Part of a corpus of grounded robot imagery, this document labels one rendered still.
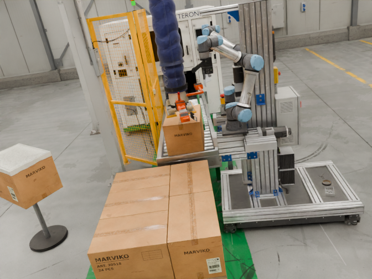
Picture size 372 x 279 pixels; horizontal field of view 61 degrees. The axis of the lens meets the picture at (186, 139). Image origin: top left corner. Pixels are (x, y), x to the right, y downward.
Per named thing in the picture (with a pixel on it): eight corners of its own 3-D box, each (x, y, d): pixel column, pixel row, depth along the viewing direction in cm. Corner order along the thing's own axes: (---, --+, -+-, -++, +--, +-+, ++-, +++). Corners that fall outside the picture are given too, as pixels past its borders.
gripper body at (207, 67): (213, 74, 230) (211, 57, 226) (201, 76, 232) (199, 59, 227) (213, 72, 237) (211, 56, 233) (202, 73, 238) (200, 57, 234)
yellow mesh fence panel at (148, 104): (121, 163, 484) (82, 19, 400) (125, 160, 490) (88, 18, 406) (163, 175, 432) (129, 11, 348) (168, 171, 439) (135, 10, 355)
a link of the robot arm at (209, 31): (240, 63, 290) (199, 36, 302) (245, 60, 298) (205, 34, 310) (246, 52, 283) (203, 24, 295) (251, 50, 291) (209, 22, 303)
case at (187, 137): (173, 137, 404) (168, 108, 388) (204, 134, 400) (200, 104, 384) (169, 159, 349) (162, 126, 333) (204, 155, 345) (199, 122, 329)
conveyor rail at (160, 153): (166, 109, 564) (164, 99, 557) (169, 108, 564) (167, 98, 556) (159, 174, 353) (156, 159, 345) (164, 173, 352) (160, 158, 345)
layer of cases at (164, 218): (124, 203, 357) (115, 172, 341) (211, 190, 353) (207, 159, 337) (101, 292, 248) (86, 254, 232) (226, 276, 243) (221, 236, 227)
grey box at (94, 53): (100, 72, 388) (93, 48, 376) (104, 72, 388) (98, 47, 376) (96, 76, 370) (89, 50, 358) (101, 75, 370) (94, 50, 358)
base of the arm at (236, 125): (242, 123, 283) (241, 113, 280) (243, 130, 270) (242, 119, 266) (225, 125, 285) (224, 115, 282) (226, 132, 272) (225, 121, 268)
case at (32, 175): (-5, 195, 321) (-21, 160, 305) (31, 175, 349) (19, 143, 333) (25, 210, 286) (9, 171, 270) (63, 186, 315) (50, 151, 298)
